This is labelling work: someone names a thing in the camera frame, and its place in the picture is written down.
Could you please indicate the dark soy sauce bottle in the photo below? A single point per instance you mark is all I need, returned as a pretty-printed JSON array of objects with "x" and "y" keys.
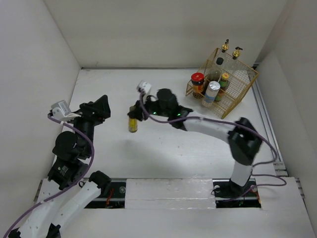
[{"x": 215, "y": 71}]

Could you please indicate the small yellow bottle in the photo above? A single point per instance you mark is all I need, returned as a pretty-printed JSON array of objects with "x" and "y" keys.
[{"x": 132, "y": 125}]

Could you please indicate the gold wire basket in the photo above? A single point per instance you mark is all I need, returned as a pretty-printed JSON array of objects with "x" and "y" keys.
[{"x": 241, "y": 78}]

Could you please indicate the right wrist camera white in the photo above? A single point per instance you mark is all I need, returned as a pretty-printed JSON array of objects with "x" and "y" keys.
[{"x": 144, "y": 88}]

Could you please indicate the white blue shaker silver lid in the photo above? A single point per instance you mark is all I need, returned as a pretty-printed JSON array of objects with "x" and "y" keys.
[{"x": 211, "y": 93}]

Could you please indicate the red lid sauce jar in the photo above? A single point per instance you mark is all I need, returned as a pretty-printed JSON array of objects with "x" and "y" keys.
[{"x": 197, "y": 80}]

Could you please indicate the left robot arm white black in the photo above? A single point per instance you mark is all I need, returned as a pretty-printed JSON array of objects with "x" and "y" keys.
[{"x": 74, "y": 153}]

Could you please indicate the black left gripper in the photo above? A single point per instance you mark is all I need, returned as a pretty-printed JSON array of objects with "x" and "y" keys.
[{"x": 97, "y": 110}]

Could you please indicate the green bottle yellow cap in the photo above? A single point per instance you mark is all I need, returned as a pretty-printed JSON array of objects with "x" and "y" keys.
[{"x": 223, "y": 83}]

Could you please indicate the clear oil bottle gold spout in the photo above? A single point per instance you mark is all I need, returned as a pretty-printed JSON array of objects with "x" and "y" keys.
[{"x": 225, "y": 46}]

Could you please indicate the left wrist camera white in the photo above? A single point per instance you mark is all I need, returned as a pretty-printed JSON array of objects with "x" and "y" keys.
[{"x": 60, "y": 112}]

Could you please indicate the clear oil bottle dark contents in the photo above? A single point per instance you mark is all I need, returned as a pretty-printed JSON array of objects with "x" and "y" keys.
[{"x": 236, "y": 53}]

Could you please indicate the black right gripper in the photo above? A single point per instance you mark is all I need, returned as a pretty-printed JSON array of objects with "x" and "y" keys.
[{"x": 136, "y": 110}]

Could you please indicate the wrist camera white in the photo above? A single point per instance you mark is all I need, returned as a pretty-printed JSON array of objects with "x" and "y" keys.
[
  {"x": 144, "y": 88},
  {"x": 60, "y": 112}
]

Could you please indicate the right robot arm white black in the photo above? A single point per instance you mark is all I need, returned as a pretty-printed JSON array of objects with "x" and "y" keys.
[{"x": 243, "y": 140}]

